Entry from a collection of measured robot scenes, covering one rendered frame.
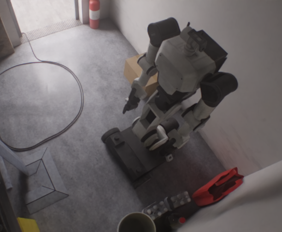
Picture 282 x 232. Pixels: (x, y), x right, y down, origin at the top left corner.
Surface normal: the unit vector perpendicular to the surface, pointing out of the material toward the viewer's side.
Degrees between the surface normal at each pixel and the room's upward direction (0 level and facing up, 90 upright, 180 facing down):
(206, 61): 0
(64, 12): 0
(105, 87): 0
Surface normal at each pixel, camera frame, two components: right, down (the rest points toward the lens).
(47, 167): 0.29, -0.55
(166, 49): -0.47, -0.04
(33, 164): 0.21, -0.39
